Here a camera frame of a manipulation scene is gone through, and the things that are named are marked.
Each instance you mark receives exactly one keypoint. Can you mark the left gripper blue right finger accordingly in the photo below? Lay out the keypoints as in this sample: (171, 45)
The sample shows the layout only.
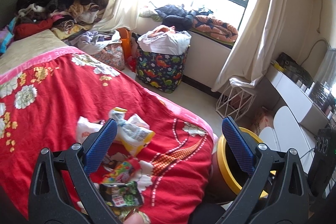
(241, 149)

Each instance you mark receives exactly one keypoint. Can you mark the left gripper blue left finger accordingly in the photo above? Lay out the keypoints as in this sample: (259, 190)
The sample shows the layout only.
(96, 146)

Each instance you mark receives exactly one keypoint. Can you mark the white plastic bag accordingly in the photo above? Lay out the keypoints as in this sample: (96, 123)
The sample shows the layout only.
(84, 128)

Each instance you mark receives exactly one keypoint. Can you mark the red colourful candy packet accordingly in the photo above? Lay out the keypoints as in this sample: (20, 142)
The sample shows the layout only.
(123, 172)

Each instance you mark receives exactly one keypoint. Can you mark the yellow white snack bag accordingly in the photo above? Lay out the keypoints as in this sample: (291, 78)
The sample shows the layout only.
(133, 133)

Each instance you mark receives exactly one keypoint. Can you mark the green black snack wrapper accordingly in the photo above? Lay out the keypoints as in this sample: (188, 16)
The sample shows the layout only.
(121, 194)

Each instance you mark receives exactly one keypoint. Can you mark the yellow rim trash bin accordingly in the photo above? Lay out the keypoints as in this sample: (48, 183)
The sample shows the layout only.
(226, 178)

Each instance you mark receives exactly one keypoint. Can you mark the left hand painted nails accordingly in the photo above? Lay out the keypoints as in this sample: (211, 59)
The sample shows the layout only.
(133, 217)

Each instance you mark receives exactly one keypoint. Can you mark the white dressing table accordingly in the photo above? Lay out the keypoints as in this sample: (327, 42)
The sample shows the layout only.
(302, 107)

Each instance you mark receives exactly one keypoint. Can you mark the cream curtain right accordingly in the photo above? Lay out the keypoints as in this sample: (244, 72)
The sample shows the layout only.
(250, 57)

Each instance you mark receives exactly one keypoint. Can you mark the red floral blanket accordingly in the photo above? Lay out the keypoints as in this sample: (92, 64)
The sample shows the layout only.
(42, 101)

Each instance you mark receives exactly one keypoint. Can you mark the cosmetics organizer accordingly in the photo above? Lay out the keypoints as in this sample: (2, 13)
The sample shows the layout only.
(322, 98)

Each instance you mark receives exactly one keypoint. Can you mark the dark green bag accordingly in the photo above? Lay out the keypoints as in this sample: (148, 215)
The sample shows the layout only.
(293, 70)

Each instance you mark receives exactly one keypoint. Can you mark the dinosaur print laundry basket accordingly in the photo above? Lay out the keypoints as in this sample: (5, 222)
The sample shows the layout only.
(163, 72)

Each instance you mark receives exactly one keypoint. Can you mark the floral fabric bag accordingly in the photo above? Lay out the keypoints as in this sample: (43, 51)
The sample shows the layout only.
(112, 55)

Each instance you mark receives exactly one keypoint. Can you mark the orange patterned quilt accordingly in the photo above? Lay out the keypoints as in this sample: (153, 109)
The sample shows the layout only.
(215, 28)

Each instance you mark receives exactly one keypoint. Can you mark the lavender white clothes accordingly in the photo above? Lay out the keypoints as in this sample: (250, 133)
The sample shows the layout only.
(92, 42)

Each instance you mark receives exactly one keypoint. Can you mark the vanity mirror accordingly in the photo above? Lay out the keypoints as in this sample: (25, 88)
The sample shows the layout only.
(326, 71)

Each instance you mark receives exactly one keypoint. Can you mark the white clothes in basket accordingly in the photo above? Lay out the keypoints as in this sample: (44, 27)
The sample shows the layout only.
(165, 40)

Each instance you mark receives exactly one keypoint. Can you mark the orange plastic item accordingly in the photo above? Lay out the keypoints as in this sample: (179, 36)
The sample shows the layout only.
(126, 43)

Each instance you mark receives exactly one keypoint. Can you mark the beige bed sheet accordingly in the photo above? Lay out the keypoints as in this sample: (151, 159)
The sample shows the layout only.
(25, 49)

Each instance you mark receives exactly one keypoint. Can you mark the dark blue clothes on sill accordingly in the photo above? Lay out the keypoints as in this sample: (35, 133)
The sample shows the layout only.
(178, 17)

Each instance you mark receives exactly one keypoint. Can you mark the pile of dark clothes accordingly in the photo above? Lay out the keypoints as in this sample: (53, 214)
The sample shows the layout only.
(63, 17)

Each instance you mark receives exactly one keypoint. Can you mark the white wire side table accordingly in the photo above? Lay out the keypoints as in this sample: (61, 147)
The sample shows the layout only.
(236, 99)

